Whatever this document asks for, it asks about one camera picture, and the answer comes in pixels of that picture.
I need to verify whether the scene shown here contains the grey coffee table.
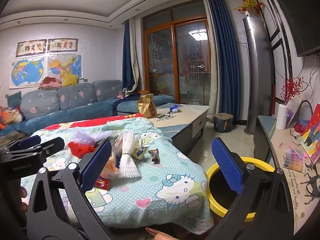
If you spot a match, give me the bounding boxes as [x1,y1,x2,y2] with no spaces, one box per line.
[147,104,210,155]

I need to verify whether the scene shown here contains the wall television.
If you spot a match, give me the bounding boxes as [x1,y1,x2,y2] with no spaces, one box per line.
[267,0,320,58]

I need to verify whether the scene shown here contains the white paper towel roll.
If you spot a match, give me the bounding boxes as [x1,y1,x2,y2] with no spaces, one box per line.
[276,103,290,130]

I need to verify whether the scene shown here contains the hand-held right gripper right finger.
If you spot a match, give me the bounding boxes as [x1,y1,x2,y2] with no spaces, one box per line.
[207,137,293,240]

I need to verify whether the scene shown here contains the blue sofa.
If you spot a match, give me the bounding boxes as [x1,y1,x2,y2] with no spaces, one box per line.
[0,79,175,138]

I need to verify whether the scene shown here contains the black ring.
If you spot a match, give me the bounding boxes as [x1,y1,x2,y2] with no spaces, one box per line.
[290,100,314,133]

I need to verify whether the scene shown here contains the purple snack packet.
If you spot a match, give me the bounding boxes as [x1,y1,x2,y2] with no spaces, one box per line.
[148,148,161,164]

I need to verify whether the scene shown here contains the grey heart print cushion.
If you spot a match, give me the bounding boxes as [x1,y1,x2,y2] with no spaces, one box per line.
[92,79,123,102]
[57,82,97,110]
[20,89,60,119]

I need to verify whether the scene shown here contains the country map poster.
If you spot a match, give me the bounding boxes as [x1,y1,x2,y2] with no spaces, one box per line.
[47,54,84,80]

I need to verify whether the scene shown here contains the red berry branches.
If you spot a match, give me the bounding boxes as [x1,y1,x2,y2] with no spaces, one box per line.
[280,76,304,104]

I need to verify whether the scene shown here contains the person's right hand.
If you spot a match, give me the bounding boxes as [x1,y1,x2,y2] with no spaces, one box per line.
[145,227,172,240]

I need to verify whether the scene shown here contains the clear plastic bag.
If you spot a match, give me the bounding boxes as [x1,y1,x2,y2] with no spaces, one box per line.
[107,134,124,153]

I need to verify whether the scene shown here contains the world map poster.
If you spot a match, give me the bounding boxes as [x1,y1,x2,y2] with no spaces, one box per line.
[10,56,48,89]

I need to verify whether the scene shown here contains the silver tower air conditioner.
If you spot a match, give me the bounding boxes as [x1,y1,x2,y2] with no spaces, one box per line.
[242,15,272,137]

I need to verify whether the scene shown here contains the teal cushion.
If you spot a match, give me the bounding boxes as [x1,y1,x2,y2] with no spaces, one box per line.
[7,91,22,108]

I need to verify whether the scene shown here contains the television stand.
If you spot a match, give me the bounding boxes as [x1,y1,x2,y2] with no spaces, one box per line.
[254,115,320,235]

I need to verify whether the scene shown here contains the wooden glass sliding door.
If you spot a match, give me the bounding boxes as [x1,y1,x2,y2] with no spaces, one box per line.
[142,0,213,107]

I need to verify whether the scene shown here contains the dark blue stool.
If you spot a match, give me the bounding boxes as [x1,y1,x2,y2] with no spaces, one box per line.
[213,113,234,133]

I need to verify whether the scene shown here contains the colourful painting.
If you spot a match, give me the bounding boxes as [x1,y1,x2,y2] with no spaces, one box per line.
[299,104,320,165]

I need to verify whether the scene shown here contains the paint set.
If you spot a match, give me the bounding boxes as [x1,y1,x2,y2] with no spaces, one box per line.
[283,144,307,173]

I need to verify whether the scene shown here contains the red blanket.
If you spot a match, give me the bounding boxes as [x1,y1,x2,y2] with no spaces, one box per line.
[44,112,144,131]

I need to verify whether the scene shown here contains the orange white plastic bag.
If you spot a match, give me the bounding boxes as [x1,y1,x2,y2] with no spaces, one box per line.
[100,152,120,180]

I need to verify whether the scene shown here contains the red snack packet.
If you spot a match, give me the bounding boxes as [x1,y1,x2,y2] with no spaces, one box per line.
[94,176,111,190]

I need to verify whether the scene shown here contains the framed calligraphy poster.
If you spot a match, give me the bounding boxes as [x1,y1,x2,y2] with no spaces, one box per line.
[47,38,79,52]
[15,39,47,57]

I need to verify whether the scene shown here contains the blue curtain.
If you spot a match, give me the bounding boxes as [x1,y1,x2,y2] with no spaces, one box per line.
[122,19,137,93]
[205,0,242,124]

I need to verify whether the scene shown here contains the yellow wrapper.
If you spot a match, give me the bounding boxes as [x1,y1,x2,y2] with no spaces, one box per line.
[131,140,148,159]

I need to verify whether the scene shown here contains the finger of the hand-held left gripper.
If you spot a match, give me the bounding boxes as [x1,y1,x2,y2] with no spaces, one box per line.
[5,137,65,159]
[0,135,42,155]

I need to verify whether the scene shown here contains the brown paper bag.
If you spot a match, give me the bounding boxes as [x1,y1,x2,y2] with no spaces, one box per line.
[137,93,157,118]

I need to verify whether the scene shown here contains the cat print blanket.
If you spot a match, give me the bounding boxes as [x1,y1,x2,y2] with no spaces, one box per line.
[21,116,214,235]

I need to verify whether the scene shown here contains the yellow artificial flowers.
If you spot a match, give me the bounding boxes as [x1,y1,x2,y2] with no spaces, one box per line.
[234,0,264,18]

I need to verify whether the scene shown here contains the yellow round trash bin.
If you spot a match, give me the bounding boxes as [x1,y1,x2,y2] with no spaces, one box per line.
[205,156,275,222]

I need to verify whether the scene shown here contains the beige curtain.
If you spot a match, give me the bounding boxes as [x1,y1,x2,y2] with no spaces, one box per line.
[130,17,139,92]
[202,0,218,113]

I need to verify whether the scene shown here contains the yellow pillow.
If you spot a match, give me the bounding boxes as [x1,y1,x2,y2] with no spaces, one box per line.
[61,72,79,87]

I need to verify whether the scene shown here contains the purple card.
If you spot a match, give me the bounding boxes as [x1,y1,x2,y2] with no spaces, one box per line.
[285,96,303,128]

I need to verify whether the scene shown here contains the pile of clothes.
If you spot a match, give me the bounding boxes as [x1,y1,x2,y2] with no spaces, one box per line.
[39,76,63,90]

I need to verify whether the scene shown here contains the purple foam net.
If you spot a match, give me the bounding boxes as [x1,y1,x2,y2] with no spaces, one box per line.
[72,128,100,147]

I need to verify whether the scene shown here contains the navy cloth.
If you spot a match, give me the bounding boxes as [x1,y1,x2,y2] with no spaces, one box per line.
[112,92,143,117]

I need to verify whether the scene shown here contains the orange clothes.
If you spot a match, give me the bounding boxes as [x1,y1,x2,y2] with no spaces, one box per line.
[0,106,25,126]

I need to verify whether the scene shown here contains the red plastic bag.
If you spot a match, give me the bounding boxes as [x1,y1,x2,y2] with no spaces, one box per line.
[68,141,97,159]

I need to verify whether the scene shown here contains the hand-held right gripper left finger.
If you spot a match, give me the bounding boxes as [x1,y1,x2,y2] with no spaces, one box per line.
[26,139,113,240]

